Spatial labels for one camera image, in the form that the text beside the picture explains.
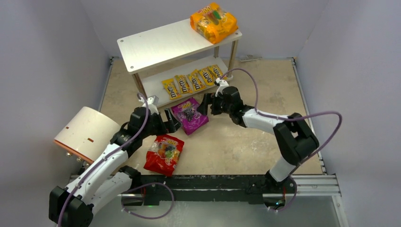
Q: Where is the purple gummy candy bag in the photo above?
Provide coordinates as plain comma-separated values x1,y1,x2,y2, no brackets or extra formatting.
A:
171,97,209,135

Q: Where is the red gummy candy bag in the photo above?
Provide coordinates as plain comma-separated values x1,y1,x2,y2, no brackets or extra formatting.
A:
143,134,184,177

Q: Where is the yellow M&M candy bag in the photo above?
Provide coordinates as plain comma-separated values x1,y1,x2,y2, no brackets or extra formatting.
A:
198,68,215,86

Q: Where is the orange gummy candy bag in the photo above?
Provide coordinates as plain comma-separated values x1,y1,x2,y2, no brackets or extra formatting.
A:
190,2,238,44

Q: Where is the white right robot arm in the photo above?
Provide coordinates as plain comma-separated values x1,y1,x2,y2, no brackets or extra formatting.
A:
197,86,320,185

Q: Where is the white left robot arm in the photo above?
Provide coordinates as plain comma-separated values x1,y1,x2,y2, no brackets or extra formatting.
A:
48,106,181,227

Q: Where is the white two-tier shelf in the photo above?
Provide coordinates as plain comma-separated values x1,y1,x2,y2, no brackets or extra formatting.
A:
117,19,242,106

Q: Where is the white cylindrical lamp shade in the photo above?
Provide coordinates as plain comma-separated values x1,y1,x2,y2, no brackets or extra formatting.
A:
54,106,120,164

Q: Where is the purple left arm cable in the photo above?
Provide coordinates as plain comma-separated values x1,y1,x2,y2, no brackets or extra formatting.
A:
57,92,149,227

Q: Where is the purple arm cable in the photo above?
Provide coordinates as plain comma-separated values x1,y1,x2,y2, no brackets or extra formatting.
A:
57,92,149,227
219,68,343,214

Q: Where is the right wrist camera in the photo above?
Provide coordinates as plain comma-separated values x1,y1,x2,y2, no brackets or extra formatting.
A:
214,78,229,97

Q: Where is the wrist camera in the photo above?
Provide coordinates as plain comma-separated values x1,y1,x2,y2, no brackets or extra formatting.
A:
214,78,229,97
139,96,159,114

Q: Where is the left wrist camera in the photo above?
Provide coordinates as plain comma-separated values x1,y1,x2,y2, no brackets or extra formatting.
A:
139,96,159,114

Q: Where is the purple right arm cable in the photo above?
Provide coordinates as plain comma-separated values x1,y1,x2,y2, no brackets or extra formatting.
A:
219,68,343,214

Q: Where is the grey bracket at wall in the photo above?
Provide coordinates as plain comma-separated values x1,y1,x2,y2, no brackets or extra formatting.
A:
240,55,262,62

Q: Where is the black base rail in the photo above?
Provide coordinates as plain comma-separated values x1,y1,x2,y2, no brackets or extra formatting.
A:
72,174,296,206

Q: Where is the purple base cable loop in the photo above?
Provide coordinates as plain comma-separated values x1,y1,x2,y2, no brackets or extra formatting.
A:
121,182,175,220

